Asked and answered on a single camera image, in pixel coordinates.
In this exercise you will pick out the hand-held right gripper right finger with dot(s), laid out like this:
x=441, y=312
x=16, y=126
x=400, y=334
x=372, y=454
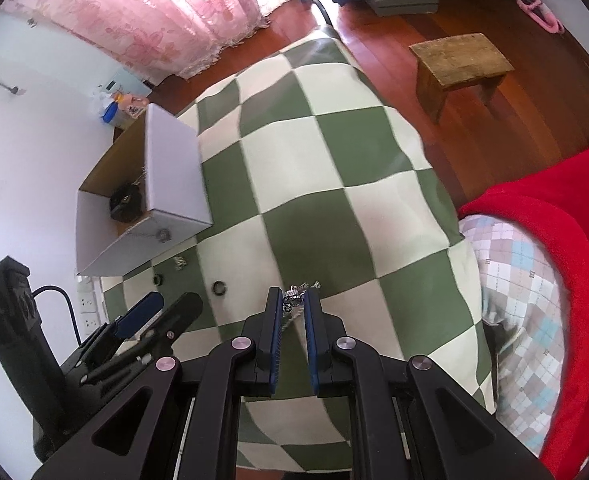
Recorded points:
x=310, y=340

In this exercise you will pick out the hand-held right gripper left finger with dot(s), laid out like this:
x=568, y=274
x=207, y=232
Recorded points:
x=274, y=330

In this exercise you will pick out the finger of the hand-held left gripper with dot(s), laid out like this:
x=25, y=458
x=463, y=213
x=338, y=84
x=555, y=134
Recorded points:
x=177, y=320
x=139, y=312

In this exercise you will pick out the white cardboard box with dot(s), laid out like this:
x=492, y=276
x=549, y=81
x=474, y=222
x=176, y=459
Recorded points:
x=174, y=175

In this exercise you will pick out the white power strip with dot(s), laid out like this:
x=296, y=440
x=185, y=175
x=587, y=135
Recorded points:
x=89, y=305

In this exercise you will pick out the green white checkered cloth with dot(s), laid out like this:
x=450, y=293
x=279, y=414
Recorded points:
x=349, y=160

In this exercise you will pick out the yellow jar with blue lid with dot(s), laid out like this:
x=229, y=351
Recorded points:
x=109, y=112

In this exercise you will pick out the pink detergent bottle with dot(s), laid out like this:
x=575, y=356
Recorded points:
x=137, y=106

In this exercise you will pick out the pastel plaid sheet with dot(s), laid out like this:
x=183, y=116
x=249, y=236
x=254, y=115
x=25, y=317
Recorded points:
x=519, y=310

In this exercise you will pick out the white plastic bag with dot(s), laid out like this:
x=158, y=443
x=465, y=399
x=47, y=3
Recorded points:
x=99, y=100

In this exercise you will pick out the red fleece blanket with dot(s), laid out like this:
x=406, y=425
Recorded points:
x=549, y=200

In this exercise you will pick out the pink floral curtain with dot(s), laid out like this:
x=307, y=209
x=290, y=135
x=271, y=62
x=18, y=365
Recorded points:
x=149, y=10

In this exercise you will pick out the wooden stool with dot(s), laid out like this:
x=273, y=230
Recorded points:
x=459, y=55

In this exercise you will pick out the grey shoe box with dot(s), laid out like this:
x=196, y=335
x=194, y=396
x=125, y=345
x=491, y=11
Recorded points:
x=404, y=2

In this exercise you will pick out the pink clothes hangers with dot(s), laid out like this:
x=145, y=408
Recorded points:
x=539, y=10

